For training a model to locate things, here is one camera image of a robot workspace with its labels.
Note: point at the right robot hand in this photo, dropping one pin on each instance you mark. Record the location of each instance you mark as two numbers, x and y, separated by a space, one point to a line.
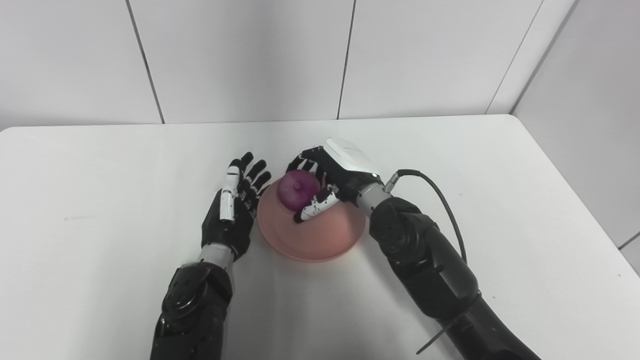
332 175

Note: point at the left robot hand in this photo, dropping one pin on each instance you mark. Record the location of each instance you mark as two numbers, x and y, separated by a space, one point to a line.
232 210

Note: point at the purple red onion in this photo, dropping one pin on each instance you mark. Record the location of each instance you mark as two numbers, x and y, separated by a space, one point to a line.
297 189

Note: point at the pink plastic plate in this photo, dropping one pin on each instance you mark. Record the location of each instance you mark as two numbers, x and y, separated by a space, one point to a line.
312 230

